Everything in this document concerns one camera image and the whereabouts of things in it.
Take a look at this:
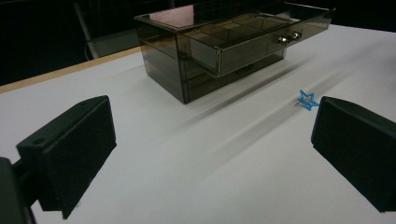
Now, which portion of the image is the smoky acrylic drawer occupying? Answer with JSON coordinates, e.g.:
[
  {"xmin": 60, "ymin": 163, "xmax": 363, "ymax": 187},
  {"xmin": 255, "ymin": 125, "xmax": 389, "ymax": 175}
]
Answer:
[{"xmin": 177, "ymin": 1, "xmax": 336, "ymax": 78}]

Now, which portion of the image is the smoky acrylic drawer cabinet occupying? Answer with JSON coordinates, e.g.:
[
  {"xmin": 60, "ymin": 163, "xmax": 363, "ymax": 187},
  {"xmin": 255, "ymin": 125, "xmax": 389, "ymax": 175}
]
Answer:
[{"xmin": 134, "ymin": 2, "xmax": 295, "ymax": 105}]

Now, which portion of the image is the metal stand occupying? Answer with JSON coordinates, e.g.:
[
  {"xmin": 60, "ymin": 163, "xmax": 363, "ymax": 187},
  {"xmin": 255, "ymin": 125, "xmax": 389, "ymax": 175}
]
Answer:
[{"xmin": 73, "ymin": 1, "xmax": 140, "ymax": 60}]

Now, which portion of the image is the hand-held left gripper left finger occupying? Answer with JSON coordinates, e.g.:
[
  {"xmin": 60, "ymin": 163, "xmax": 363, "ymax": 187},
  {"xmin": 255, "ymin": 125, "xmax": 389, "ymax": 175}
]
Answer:
[{"xmin": 16, "ymin": 94, "xmax": 118, "ymax": 220}]

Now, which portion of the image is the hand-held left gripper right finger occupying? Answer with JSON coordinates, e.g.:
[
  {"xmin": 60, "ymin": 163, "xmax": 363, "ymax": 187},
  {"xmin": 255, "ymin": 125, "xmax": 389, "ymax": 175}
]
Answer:
[{"xmin": 310, "ymin": 95, "xmax": 396, "ymax": 214}]

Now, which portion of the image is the blue star-shaped hair clip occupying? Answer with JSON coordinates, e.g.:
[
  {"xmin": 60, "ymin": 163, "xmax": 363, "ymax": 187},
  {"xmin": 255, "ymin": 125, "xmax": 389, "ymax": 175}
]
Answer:
[{"xmin": 297, "ymin": 90, "xmax": 320, "ymax": 112}]

